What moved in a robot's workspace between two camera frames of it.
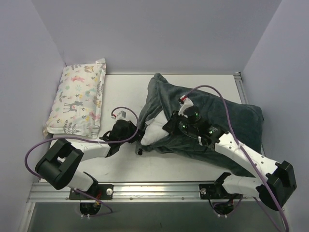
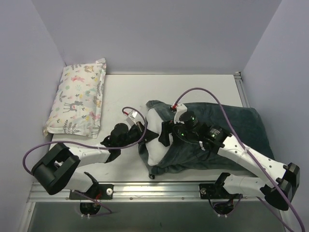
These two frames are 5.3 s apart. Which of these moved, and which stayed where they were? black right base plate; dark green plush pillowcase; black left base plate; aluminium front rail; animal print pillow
Moved: dark green plush pillowcase
Stayed: animal print pillow; black left base plate; black right base plate; aluminium front rail
